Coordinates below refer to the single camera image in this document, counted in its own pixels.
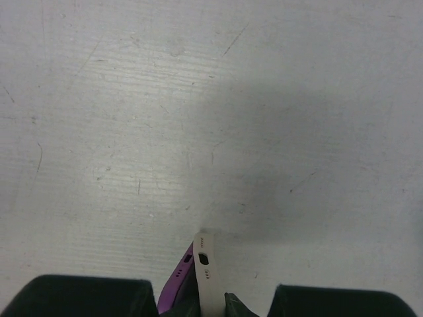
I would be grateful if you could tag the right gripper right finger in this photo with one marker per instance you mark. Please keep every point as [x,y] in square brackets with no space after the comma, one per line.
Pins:
[292,300]

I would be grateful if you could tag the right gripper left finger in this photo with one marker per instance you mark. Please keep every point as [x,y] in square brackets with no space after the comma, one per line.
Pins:
[68,295]

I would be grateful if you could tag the beige cased phone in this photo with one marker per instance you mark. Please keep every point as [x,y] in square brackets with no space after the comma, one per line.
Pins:
[211,293]

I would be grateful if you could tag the purple phone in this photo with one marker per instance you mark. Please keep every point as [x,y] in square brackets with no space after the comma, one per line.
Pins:
[177,286]

